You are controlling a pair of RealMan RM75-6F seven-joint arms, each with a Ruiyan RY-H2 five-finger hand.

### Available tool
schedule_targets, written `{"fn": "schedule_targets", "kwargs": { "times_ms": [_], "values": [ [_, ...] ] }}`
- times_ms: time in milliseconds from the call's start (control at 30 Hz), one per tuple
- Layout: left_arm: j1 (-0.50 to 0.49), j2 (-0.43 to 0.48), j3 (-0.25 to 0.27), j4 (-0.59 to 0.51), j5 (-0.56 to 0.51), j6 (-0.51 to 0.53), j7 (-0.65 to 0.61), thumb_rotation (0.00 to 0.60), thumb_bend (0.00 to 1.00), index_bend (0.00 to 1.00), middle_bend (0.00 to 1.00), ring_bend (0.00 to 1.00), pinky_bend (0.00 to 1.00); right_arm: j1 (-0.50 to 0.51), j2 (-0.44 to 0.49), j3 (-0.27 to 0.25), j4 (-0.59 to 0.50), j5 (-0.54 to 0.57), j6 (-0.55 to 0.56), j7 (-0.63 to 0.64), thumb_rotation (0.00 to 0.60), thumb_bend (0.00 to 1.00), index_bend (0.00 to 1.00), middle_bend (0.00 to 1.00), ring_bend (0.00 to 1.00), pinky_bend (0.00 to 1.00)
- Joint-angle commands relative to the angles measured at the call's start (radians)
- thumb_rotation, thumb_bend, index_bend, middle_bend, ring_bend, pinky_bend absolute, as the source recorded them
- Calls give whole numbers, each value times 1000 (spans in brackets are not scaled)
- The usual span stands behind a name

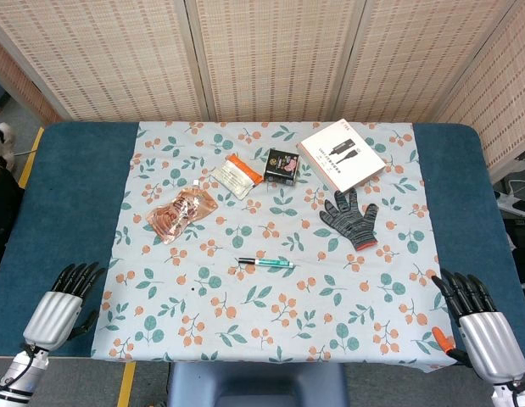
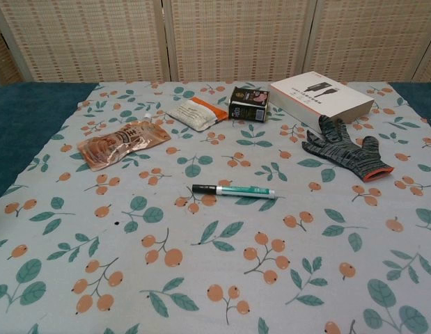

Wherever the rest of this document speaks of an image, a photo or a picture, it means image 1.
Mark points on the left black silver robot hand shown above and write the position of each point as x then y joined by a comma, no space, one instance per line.
54,316

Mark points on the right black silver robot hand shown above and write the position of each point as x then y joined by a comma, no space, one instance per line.
489,339

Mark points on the black marker cap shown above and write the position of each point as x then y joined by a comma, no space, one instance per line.
246,260

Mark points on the teal and white tube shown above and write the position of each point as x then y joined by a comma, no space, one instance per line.
275,263

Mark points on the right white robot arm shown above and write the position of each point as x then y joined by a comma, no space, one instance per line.
510,396

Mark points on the white power strip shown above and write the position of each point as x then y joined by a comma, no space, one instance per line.
512,201

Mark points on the orange transparent spout pouch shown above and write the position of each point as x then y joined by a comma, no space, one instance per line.
179,214

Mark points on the grey knit work glove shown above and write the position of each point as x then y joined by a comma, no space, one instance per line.
351,222

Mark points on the floral print tablecloth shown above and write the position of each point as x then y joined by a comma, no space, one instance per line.
270,305

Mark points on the white packet with orange edge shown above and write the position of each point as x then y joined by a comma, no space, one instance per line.
236,176

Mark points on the woven folding screen panel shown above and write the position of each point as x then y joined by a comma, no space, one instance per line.
504,102
423,55
16,85
105,55
279,55

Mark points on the small black printed box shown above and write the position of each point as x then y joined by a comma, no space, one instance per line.
281,167

